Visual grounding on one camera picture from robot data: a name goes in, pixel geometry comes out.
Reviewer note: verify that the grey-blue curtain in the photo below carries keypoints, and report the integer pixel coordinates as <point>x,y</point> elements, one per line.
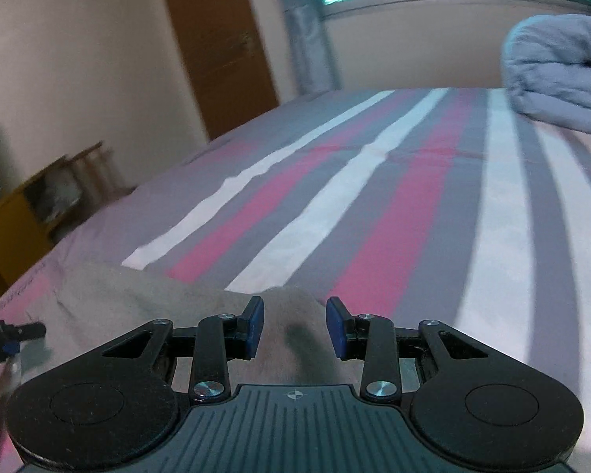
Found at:
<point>308,34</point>

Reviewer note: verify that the wooden stool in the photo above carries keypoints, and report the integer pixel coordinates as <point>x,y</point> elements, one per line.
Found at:
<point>96,167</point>

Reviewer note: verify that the brown wooden door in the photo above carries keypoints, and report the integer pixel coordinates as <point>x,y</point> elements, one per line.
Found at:
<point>216,44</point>

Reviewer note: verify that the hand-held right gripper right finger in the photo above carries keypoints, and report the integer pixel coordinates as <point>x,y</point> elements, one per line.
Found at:
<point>335,327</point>

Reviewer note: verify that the beige grey towel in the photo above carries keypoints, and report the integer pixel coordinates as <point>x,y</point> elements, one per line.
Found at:
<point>128,300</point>

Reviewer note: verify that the yellow cabinet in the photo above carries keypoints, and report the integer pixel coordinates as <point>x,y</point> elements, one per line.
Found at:
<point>10,226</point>

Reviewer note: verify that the blue folded duvet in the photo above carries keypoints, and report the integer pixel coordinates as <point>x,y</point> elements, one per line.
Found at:
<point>556,69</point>

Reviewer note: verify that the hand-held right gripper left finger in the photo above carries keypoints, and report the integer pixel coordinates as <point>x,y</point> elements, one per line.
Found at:
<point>256,327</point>

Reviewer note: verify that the striped bed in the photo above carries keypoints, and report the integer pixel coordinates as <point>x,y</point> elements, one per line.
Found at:
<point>423,207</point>

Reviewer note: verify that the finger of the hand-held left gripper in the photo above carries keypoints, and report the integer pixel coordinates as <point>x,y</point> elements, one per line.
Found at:
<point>27,331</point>

